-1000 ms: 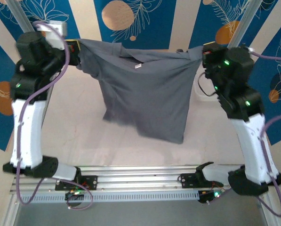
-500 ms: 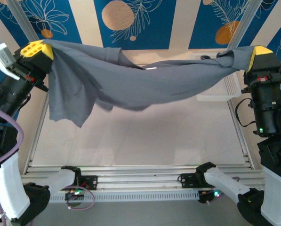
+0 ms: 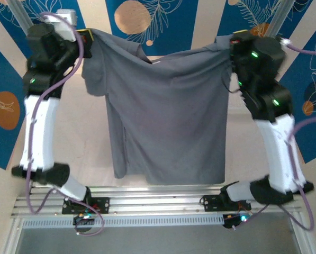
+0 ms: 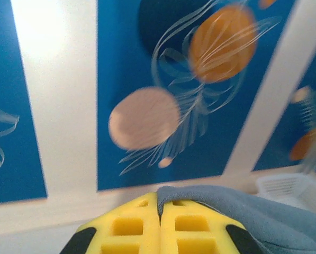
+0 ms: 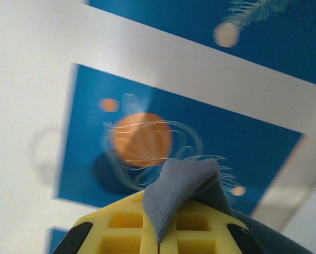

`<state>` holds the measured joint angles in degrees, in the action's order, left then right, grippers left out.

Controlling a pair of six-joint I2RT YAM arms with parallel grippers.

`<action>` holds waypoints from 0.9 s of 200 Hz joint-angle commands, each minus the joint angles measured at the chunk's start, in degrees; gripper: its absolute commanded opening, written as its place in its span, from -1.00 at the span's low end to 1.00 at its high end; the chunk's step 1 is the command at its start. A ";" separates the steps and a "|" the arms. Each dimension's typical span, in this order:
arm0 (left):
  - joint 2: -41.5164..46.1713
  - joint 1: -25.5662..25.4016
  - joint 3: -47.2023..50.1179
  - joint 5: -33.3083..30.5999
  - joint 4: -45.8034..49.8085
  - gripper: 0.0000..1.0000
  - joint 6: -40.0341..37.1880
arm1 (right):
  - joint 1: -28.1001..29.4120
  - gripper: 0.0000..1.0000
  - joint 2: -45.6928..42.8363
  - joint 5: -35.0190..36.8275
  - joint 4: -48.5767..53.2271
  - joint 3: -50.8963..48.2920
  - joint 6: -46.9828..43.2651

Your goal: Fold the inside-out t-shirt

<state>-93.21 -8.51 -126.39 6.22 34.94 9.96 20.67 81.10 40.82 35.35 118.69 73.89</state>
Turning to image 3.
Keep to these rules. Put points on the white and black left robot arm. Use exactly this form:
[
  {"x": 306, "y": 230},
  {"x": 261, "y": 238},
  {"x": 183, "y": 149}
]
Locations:
[{"x": 40, "y": 132}]

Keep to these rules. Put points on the aluminium frame post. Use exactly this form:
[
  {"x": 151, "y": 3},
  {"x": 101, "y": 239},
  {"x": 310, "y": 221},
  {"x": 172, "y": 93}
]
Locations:
[
  {"x": 21, "y": 14},
  {"x": 279, "y": 18}
]

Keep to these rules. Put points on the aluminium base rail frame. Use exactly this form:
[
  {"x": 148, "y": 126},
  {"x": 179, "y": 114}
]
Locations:
[{"x": 157, "y": 197}]

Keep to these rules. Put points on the grey t-shirt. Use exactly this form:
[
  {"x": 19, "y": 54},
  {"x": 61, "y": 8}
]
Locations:
[{"x": 168, "y": 113}]

